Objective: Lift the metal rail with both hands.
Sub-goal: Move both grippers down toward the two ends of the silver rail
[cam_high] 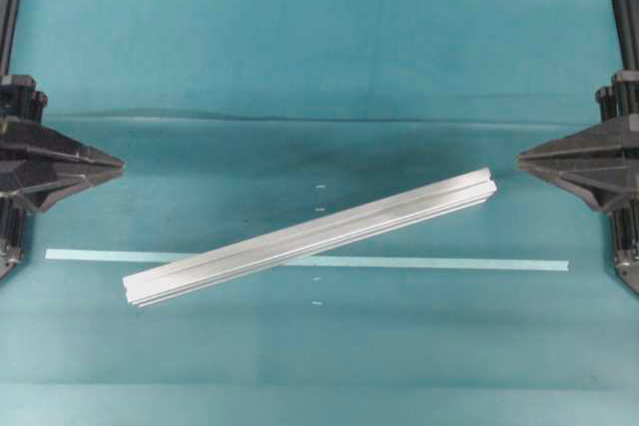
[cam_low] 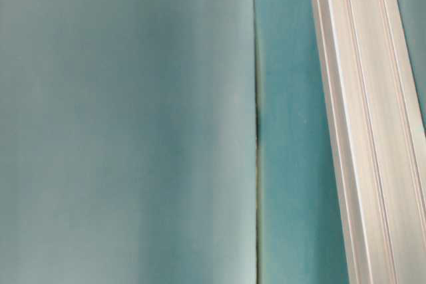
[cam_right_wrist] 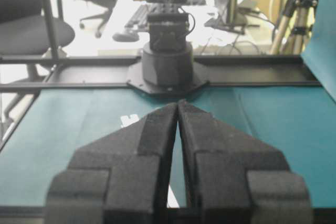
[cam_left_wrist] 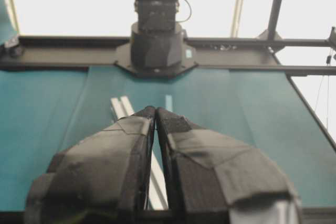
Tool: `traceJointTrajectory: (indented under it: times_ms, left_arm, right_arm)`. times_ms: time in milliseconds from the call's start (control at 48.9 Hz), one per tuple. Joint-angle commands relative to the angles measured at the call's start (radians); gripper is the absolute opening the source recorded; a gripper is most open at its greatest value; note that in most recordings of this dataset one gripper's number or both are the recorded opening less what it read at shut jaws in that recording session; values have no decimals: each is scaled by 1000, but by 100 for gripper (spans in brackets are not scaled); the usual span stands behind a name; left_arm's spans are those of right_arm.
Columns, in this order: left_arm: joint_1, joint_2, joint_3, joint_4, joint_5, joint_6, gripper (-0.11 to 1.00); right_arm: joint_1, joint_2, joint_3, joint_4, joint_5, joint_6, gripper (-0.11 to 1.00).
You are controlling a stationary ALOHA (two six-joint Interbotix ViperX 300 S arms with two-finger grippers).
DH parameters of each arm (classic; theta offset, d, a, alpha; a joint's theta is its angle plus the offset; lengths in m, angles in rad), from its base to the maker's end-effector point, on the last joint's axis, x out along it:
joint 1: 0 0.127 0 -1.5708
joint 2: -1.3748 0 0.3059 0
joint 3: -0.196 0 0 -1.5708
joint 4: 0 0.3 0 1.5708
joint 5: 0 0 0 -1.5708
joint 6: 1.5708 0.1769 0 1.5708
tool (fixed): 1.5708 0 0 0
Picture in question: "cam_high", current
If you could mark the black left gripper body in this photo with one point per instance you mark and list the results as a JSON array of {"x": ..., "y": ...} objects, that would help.
[{"x": 41, "y": 167}]

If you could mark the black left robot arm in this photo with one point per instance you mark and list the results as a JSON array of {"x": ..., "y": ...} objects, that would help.
[{"x": 21, "y": 103}]

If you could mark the black left frame post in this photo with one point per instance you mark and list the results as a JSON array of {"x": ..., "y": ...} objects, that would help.
[{"x": 8, "y": 16}]

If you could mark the silver aluminium extrusion rail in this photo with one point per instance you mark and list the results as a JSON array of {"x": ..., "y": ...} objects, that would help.
[{"x": 321, "y": 234}]

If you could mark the teal table cloth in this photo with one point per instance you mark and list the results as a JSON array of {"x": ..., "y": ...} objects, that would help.
[{"x": 239, "y": 117}]

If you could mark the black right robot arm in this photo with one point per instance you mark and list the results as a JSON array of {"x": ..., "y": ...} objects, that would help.
[{"x": 620, "y": 101}]

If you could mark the black right frame post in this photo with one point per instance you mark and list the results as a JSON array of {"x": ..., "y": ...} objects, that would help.
[{"x": 626, "y": 18}]

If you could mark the light blue tape strip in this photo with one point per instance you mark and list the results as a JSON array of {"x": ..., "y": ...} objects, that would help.
[{"x": 326, "y": 260}]

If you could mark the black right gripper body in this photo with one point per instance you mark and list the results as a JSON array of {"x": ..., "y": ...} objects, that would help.
[{"x": 598, "y": 164}]

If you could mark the black frame post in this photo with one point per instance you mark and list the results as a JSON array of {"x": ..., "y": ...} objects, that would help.
[
  {"x": 626, "y": 18},
  {"x": 8, "y": 16}
]

